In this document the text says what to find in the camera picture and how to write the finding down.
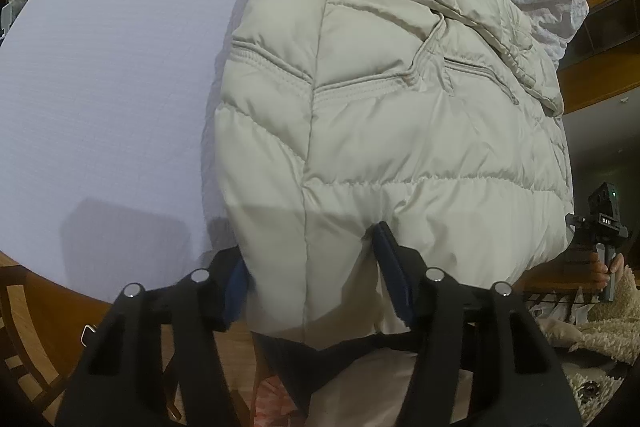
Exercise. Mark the person's right hand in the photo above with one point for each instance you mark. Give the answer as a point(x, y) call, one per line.
point(598, 271)

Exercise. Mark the beige puffer jacket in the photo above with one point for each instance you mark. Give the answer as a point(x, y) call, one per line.
point(380, 127)

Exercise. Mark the wooden bed frame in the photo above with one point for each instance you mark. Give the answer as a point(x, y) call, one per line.
point(45, 322)

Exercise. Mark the cream shaggy rug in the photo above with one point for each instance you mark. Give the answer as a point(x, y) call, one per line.
point(595, 394)

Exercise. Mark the wooden shelf unit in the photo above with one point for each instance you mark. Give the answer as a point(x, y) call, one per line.
point(600, 77)

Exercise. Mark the person's right forearm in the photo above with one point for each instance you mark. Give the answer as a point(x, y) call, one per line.
point(627, 307)

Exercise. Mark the dark cloth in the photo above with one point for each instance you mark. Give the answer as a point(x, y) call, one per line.
point(295, 372)

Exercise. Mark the small metal clip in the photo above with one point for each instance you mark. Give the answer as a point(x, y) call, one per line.
point(89, 333)

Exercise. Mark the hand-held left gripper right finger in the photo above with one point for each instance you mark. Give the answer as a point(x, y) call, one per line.
point(395, 278)

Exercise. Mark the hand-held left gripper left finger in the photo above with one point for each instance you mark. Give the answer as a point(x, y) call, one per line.
point(235, 291)

